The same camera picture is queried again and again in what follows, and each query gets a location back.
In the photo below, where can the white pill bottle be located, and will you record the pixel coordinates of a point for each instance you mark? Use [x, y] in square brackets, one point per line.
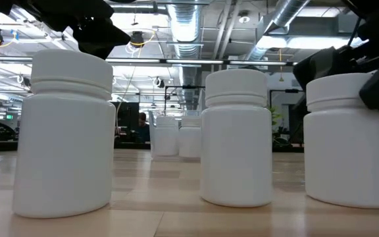
[344, 158]
[64, 148]
[166, 141]
[235, 148]
[189, 141]

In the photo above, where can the person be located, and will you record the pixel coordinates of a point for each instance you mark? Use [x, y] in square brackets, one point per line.
[142, 126]

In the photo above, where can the silver air duct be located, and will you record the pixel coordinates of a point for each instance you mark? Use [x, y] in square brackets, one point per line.
[281, 19]
[185, 33]

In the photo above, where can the green potted plant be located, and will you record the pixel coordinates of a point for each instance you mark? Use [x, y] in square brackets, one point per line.
[276, 115]

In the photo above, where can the black overhead camera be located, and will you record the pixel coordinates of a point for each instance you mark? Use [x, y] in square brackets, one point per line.
[137, 39]

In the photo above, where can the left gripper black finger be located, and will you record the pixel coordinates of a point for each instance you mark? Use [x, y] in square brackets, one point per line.
[100, 37]

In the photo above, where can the green exit sign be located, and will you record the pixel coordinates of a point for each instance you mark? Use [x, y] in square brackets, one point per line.
[9, 116]

